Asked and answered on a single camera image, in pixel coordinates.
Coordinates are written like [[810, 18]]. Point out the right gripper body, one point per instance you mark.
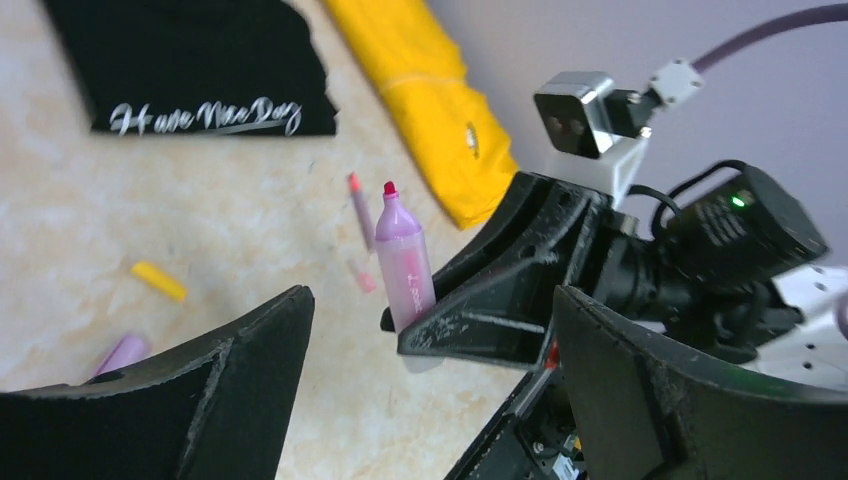
[[719, 239]]

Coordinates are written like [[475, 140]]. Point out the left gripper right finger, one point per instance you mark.
[[648, 407]]

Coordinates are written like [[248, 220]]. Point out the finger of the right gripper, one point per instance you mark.
[[531, 436], [495, 296]]

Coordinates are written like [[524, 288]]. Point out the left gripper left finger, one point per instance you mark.
[[215, 407]]

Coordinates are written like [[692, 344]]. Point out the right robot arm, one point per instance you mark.
[[808, 324]]

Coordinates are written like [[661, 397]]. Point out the purple pen cap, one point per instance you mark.
[[130, 349]]

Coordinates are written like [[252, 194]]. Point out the yellow pen cap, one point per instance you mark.
[[159, 280]]

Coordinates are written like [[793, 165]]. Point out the thin pink pen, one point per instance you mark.
[[362, 211]]

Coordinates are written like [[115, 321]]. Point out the yellow folded t-shirt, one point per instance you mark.
[[416, 68]]

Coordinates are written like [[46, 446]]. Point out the black folded t-shirt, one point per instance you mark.
[[241, 67]]

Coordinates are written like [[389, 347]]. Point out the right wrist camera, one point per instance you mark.
[[600, 133]]

